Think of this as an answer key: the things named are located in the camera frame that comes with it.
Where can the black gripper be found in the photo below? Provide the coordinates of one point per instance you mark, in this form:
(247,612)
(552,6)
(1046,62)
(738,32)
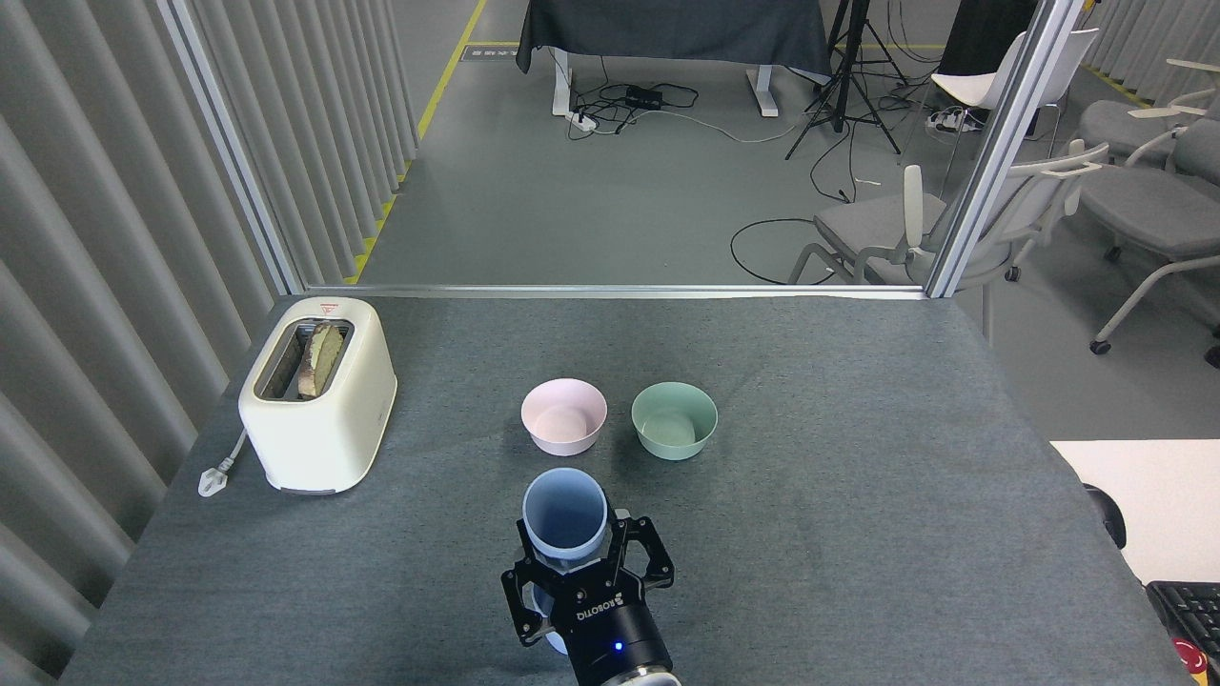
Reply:
(610,634)

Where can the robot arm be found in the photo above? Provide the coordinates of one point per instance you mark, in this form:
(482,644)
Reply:
(658,680)

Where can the pink bowl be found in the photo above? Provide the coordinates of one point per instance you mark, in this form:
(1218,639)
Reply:
(562,424)

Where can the mint green bowl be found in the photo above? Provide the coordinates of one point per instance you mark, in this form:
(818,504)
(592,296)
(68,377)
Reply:
(673,429)

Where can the grey felt table cloth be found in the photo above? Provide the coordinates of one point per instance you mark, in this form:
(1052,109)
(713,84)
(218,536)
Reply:
(810,534)

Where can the cream white toaster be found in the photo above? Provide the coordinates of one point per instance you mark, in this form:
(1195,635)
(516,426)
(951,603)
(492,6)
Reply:
(319,438)

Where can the toasted bread slice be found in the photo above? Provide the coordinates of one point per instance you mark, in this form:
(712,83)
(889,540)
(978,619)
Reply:
(322,360)

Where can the black power adapter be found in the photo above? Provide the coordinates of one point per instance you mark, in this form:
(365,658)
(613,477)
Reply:
(643,96)

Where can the black rounded object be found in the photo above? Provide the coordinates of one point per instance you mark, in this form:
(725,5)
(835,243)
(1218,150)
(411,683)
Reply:
(1108,514)

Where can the table with dark cloth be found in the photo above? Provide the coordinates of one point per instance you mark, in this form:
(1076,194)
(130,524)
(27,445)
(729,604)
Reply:
(667,29)

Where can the black tripod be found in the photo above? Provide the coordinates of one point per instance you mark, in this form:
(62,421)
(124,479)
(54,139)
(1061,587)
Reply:
(848,76)

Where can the white desk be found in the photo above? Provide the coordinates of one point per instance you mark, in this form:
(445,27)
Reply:
(1158,495)

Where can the white power strip with plugs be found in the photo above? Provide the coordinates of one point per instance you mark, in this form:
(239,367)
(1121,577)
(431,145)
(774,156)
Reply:
(953,120)

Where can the black keyboard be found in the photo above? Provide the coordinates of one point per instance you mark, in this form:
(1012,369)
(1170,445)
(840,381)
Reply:
(1191,610)

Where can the red round button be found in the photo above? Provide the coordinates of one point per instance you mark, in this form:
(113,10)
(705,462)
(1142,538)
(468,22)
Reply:
(1190,659)

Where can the white plastic chair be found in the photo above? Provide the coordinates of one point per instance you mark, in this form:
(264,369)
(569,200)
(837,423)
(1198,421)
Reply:
(972,88)

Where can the silver aluminium rail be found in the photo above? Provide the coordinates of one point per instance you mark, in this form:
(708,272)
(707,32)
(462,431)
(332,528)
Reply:
(534,291)

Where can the grey chair with white frame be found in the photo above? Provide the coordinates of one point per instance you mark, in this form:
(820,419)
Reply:
(1125,124)
(1153,205)
(867,224)

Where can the silver aluminium post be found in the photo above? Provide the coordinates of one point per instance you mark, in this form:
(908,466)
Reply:
(1001,143)
(229,143)

